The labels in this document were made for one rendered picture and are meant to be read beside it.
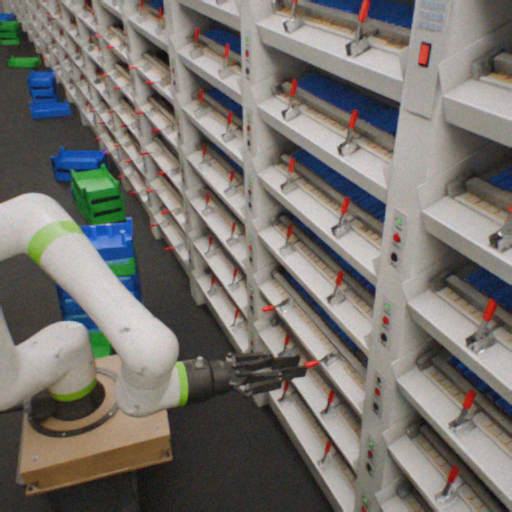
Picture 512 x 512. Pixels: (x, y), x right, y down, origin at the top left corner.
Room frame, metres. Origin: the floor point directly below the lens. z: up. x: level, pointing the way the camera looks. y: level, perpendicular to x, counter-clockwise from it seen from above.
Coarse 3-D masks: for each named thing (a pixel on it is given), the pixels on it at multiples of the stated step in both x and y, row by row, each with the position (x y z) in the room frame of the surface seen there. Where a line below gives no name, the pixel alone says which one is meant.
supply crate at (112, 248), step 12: (84, 228) 2.10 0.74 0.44; (96, 228) 2.11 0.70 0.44; (120, 228) 2.13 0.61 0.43; (132, 228) 2.13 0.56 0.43; (108, 240) 2.07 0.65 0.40; (120, 240) 2.07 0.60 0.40; (132, 240) 2.04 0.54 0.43; (108, 252) 1.93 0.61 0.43; (120, 252) 1.93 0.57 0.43; (132, 252) 1.94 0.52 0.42
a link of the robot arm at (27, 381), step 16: (0, 224) 1.08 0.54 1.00; (0, 240) 1.06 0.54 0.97; (0, 256) 1.06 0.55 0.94; (0, 304) 1.08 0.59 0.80; (0, 320) 1.06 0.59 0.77; (0, 336) 1.06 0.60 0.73; (0, 352) 1.05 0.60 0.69; (16, 352) 1.10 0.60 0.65; (0, 368) 1.04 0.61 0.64; (16, 368) 1.07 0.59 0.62; (32, 368) 1.10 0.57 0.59; (0, 384) 1.04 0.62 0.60; (16, 384) 1.06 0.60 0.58; (32, 384) 1.08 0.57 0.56; (0, 400) 1.03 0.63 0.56; (16, 400) 1.05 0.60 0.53
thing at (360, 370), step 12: (276, 276) 1.52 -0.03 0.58; (276, 288) 1.49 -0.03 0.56; (288, 288) 1.45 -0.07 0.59; (300, 300) 1.39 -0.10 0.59; (312, 312) 1.33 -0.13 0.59; (324, 324) 1.27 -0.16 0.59; (336, 348) 1.19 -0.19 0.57; (348, 360) 1.13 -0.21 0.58; (348, 372) 1.10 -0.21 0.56; (360, 372) 1.08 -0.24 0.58
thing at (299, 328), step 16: (256, 272) 1.53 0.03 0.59; (272, 272) 1.54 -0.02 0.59; (272, 288) 1.50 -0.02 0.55; (272, 304) 1.44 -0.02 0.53; (288, 320) 1.35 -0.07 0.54; (304, 336) 1.27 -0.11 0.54; (320, 336) 1.25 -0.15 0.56; (336, 336) 1.24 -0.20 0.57; (320, 352) 1.20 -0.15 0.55; (336, 368) 1.14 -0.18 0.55; (336, 384) 1.10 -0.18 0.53; (352, 384) 1.08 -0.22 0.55; (352, 400) 1.03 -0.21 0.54
